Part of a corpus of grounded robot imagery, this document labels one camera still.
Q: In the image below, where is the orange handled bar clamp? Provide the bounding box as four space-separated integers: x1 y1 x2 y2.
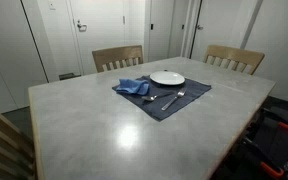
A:
242 136 286 180
263 110 288 133

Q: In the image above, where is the dark blue fabric placemat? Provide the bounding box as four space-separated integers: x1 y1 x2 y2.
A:
111 75 213 122

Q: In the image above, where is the white round plate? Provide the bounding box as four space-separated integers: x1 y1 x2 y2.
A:
149 70 186 86

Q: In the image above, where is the blue microfibre towel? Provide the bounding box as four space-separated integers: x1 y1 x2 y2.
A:
115 78 151 96

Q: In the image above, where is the wooden slat-back chair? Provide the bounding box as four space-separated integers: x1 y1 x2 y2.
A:
0 101 38 180
91 44 145 74
202 44 266 76

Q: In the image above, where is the silver lever door handle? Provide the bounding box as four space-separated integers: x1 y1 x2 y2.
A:
76 20 88 33

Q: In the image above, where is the white wall sign plate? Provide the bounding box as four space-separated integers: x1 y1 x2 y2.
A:
47 0 57 11

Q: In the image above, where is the white door with lever handle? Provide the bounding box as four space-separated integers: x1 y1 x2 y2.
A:
68 0 127 75

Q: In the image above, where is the silver metal fork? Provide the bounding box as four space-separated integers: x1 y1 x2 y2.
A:
161 87 188 112

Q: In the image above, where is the silver metal spoon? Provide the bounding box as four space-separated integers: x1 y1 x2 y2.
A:
141 91 175 102

